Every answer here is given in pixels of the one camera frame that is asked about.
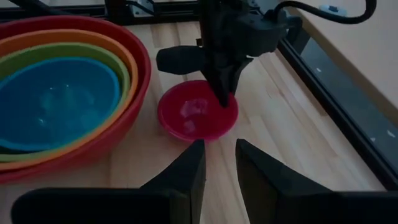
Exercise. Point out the green bowl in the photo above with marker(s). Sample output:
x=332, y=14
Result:
x=119, y=67

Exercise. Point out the black aluminium table frame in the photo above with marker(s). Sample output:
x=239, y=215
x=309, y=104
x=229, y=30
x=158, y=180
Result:
x=345, y=127

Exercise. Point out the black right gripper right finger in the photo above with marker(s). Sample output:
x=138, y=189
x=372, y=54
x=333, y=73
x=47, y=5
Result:
x=295, y=202

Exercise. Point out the blue bowl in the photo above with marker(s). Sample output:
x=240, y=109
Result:
x=56, y=105

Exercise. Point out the small magenta bowl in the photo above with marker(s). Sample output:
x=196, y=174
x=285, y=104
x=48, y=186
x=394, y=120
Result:
x=192, y=118

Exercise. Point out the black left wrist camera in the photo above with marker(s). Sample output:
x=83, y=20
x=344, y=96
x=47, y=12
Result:
x=267, y=34

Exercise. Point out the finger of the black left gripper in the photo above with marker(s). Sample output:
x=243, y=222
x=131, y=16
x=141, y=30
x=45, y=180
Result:
x=225, y=81
x=180, y=60

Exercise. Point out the beige wooden desk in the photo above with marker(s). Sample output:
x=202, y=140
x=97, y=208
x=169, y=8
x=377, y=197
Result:
x=373, y=46

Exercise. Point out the orange bowl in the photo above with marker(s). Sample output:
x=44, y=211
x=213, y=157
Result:
x=129, y=65

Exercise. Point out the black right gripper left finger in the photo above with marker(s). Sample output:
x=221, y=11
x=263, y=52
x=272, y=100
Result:
x=155, y=205

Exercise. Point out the large red bowl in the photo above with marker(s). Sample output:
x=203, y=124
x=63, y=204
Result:
x=136, y=93

